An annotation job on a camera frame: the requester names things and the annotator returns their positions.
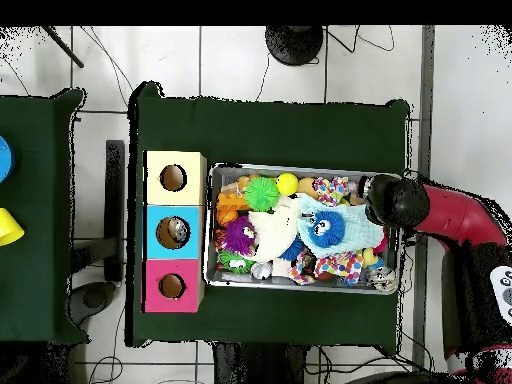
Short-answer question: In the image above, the shallow clear mesh bin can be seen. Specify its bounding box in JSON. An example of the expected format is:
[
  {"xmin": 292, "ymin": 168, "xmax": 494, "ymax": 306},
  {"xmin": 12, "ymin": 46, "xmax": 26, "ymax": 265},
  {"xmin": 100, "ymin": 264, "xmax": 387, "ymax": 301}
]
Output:
[{"xmin": 203, "ymin": 163, "xmax": 404, "ymax": 296}]

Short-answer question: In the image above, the wooden box with three holes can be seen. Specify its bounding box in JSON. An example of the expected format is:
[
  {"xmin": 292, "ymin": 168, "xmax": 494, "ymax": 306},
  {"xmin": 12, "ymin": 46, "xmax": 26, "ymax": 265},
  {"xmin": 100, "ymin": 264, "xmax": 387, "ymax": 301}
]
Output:
[{"xmin": 142, "ymin": 150, "xmax": 208, "ymax": 313}]

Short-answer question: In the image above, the green spiky rubber ball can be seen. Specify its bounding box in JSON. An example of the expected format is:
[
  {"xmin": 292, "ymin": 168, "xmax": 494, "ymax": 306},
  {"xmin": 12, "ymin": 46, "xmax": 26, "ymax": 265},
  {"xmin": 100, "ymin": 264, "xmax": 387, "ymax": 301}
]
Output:
[{"xmin": 244, "ymin": 175, "xmax": 282, "ymax": 212}]

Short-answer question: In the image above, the orange toy building block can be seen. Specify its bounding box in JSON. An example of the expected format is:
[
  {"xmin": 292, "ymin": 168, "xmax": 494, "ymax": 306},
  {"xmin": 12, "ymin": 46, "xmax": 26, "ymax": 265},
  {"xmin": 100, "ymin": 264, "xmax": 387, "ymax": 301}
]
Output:
[{"xmin": 217, "ymin": 194, "xmax": 251, "ymax": 227}]

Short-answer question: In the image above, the cream white cloth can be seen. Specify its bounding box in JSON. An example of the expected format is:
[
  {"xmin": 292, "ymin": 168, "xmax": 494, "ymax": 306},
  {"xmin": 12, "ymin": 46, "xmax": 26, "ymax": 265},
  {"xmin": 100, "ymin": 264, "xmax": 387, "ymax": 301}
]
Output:
[{"xmin": 249, "ymin": 195, "xmax": 304, "ymax": 264}]

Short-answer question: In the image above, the purple spiky ball with eyes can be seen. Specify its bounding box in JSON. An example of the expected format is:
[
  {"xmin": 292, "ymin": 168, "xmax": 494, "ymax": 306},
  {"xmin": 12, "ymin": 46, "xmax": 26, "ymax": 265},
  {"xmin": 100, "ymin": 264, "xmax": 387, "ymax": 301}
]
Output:
[{"xmin": 221, "ymin": 217, "xmax": 259, "ymax": 257}]

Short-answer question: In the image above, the yellow ball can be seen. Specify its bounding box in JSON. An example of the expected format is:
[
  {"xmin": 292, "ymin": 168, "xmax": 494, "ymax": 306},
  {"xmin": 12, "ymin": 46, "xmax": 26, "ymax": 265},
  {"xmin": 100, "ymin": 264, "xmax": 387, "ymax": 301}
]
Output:
[{"xmin": 276, "ymin": 172, "xmax": 300, "ymax": 197}]

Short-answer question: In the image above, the green toy with white eyes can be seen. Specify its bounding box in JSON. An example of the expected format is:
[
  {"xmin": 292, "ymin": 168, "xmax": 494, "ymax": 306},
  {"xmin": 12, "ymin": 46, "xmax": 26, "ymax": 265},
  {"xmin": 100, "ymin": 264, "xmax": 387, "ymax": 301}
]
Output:
[{"xmin": 219, "ymin": 251, "xmax": 256, "ymax": 275}]

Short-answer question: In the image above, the tan orange ball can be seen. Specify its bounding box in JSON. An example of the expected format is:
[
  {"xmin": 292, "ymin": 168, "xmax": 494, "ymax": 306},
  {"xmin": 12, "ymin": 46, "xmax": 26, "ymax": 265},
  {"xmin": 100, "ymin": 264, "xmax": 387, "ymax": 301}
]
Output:
[{"xmin": 297, "ymin": 177, "xmax": 318, "ymax": 199}]

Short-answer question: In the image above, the small colourful dotted cloth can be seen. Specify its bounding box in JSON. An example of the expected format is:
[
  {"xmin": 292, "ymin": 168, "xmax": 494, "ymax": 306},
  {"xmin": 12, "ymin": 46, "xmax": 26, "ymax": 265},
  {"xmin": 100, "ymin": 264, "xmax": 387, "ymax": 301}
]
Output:
[{"xmin": 313, "ymin": 177, "xmax": 350, "ymax": 207}]

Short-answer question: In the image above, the dark green table cloth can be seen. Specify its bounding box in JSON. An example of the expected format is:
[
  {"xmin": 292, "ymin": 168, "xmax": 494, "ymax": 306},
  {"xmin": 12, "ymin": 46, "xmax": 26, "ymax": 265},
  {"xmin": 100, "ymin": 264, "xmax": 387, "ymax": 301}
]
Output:
[{"xmin": 127, "ymin": 79, "xmax": 413, "ymax": 353}]

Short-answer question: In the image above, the large colourful dotted cloth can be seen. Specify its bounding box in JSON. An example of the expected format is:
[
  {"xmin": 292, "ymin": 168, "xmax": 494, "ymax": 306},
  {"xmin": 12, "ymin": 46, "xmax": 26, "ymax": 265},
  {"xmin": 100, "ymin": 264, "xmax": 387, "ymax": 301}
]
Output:
[{"xmin": 289, "ymin": 249, "xmax": 365, "ymax": 285}]

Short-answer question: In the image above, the mint green cloth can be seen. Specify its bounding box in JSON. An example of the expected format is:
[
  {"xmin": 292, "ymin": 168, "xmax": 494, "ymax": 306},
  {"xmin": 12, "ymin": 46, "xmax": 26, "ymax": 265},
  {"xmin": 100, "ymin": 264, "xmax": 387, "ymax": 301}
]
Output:
[{"xmin": 297, "ymin": 193, "xmax": 387, "ymax": 259}]

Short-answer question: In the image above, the black panel stand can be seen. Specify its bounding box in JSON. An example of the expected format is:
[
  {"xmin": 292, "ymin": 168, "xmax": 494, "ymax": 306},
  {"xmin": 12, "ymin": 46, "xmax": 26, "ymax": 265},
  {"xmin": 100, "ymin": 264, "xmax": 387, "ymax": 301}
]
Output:
[{"xmin": 105, "ymin": 139, "xmax": 127, "ymax": 281}]

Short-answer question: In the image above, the silver crushed can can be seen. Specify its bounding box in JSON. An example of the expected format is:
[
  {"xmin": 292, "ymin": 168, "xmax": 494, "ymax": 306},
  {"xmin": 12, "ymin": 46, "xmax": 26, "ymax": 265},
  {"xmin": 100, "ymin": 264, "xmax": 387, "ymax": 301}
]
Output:
[{"xmin": 369, "ymin": 266, "xmax": 397, "ymax": 291}]

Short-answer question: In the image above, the black round stand base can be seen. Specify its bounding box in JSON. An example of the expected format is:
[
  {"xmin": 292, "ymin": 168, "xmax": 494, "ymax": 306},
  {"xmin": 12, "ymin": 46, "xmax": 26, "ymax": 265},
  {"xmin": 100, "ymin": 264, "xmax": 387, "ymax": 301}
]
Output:
[{"xmin": 265, "ymin": 25, "xmax": 325, "ymax": 67}]

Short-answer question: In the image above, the grey round stand foot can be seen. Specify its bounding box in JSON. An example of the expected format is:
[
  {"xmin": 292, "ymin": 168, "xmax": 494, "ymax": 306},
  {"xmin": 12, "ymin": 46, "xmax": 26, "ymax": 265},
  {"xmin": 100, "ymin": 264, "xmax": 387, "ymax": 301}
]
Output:
[{"xmin": 67, "ymin": 281, "xmax": 117, "ymax": 321}]

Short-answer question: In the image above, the green cloth side table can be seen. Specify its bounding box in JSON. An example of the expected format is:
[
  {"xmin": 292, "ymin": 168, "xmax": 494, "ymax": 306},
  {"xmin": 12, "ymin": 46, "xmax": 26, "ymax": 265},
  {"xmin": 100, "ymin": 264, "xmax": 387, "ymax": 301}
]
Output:
[{"xmin": 0, "ymin": 87, "xmax": 87, "ymax": 345}]

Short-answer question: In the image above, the yellow cup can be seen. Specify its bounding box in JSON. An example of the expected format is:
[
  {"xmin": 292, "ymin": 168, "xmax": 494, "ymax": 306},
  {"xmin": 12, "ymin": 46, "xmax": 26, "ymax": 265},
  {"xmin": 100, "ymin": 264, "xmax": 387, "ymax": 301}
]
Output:
[{"xmin": 0, "ymin": 207, "xmax": 25, "ymax": 247}]

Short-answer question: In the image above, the black pole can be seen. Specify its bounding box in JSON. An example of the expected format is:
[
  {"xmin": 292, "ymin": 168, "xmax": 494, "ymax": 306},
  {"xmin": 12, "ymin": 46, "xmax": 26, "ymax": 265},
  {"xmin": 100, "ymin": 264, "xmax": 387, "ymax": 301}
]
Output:
[{"xmin": 41, "ymin": 25, "xmax": 85, "ymax": 69}]

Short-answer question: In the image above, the blue round object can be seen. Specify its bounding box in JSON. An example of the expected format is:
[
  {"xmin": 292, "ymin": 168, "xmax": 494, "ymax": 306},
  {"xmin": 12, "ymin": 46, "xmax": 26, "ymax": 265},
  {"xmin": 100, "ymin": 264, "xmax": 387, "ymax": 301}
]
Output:
[{"xmin": 0, "ymin": 135, "xmax": 15, "ymax": 181}]

